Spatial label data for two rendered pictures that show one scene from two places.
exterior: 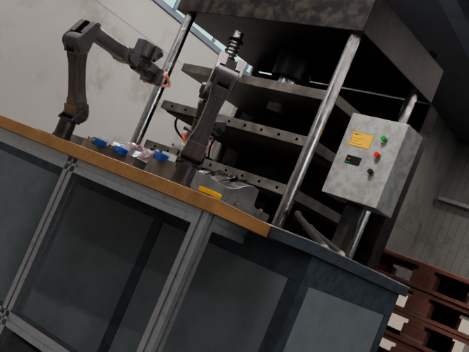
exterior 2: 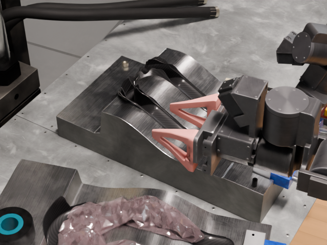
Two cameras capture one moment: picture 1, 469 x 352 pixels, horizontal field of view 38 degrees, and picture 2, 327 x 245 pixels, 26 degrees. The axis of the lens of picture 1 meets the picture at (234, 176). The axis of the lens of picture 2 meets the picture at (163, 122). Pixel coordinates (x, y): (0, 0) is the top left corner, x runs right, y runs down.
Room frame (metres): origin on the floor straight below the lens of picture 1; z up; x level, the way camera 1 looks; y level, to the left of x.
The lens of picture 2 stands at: (2.93, 1.18, 1.89)
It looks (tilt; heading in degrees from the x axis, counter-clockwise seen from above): 42 degrees down; 260
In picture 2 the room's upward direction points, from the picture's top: straight up
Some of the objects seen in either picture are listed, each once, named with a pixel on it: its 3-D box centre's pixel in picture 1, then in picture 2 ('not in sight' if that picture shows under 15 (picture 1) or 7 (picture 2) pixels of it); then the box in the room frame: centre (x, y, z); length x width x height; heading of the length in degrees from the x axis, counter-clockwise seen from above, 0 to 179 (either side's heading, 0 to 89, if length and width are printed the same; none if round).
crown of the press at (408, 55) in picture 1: (296, 63); not in sight; (3.74, -0.08, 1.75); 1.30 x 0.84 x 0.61; 48
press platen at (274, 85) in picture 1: (285, 105); not in sight; (3.78, -0.12, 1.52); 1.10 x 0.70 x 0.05; 48
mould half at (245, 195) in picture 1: (211, 187); (183, 119); (2.68, 0.07, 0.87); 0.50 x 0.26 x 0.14; 138
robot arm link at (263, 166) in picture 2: (139, 63); (278, 149); (2.65, 0.52, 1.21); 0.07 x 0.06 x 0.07; 145
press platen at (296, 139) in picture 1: (268, 145); not in sight; (3.77, -0.11, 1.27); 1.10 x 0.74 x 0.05; 48
